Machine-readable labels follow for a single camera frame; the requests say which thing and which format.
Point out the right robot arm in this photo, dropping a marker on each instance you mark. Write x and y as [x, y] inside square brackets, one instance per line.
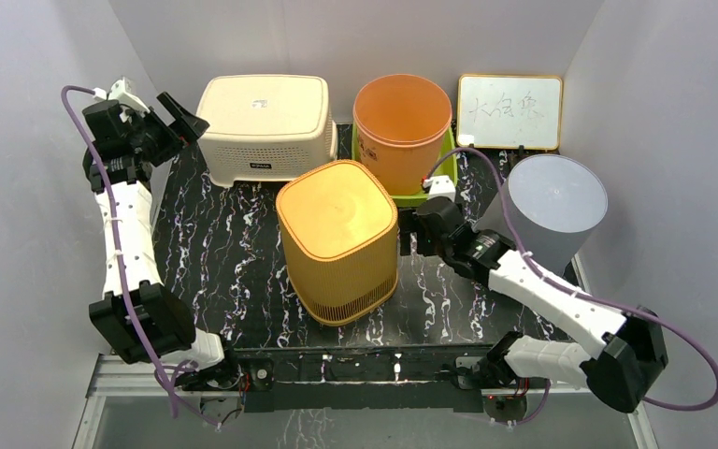
[617, 355]

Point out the black marbled table mat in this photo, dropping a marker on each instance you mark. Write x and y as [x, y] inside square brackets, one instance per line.
[219, 250]

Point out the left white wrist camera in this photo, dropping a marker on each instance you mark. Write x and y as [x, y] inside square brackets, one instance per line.
[122, 91]

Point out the small whiteboard yellow frame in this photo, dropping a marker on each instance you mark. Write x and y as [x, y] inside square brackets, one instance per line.
[509, 112]

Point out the grey plastic bucket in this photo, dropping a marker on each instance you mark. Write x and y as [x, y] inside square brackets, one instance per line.
[554, 202]

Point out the yellow slatted waste basket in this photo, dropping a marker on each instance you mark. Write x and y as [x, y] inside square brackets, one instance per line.
[339, 229]

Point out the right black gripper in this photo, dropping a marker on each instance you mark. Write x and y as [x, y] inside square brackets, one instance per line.
[409, 224]

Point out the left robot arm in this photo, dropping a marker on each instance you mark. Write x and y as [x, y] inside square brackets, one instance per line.
[138, 316]

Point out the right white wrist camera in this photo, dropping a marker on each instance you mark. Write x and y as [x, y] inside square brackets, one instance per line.
[441, 187]

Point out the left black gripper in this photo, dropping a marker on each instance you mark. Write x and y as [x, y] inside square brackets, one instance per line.
[173, 140]

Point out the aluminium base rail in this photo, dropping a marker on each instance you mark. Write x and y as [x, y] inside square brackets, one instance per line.
[125, 408]

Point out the orange plastic bucket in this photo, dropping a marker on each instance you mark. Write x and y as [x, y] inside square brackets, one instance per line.
[400, 122]

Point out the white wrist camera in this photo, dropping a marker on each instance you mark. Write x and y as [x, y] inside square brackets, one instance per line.
[441, 187]
[122, 91]

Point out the cream perforated storage basket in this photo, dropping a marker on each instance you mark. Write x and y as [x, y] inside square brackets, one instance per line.
[266, 127]

